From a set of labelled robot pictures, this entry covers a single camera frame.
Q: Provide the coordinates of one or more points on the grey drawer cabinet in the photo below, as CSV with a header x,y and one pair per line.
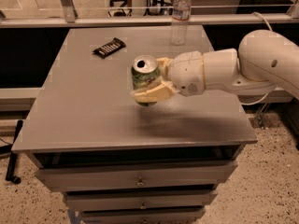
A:
x,y
117,162

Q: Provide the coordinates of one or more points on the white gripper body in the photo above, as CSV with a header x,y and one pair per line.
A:
x,y
186,74

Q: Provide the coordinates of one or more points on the black pole on floor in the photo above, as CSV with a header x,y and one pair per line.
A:
x,y
13,158

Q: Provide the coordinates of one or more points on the green soda can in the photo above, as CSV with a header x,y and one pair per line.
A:
x,y
144,72

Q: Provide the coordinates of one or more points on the black rxbar chocolate wrapper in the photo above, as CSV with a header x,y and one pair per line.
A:
x,y
109,48

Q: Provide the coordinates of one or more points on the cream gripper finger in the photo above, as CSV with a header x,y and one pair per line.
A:
x,y
163,64
162,92

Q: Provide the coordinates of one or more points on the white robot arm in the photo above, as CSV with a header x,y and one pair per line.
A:
x,y
264,60

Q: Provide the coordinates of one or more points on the black office chair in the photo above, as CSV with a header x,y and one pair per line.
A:
x,y
120,8

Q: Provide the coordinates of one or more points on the clear plastic water bottle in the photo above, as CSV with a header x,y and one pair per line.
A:
x,y
181,13

